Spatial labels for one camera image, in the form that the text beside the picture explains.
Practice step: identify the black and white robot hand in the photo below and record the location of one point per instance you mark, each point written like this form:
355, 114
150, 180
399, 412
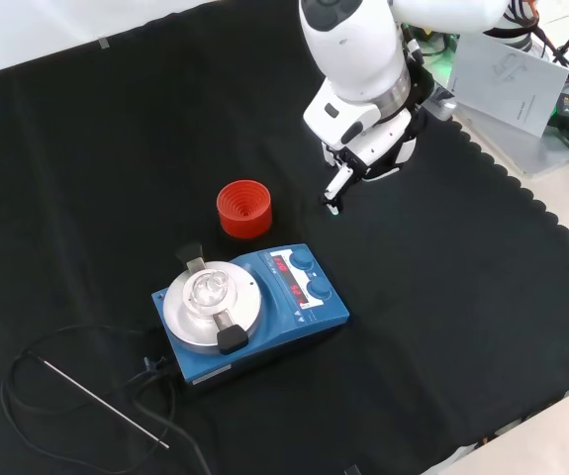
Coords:
358, 116

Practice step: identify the heater with blue base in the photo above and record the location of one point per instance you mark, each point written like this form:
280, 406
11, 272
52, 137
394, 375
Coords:
274, 336

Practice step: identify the red ribbed plastic cup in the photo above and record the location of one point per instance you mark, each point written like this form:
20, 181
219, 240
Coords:
244, 215

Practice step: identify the pale grey board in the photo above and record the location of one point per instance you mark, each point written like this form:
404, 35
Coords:
506, 89

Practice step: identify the black bench cloth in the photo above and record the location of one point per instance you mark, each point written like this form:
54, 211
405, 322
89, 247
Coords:
437, 297

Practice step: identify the black tripod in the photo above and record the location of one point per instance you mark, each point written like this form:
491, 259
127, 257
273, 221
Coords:
568, 49

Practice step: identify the clear round-bottom glass flask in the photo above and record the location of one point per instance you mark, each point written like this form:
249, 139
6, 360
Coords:
208, 289

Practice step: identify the grey tape piece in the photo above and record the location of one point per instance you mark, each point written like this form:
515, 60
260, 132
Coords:
354, 470
104, 43

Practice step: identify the thin metal probe rod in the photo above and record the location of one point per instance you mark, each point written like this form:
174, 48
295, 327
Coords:
106, 406

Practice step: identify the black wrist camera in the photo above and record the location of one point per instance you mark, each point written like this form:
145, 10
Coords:
437, 101

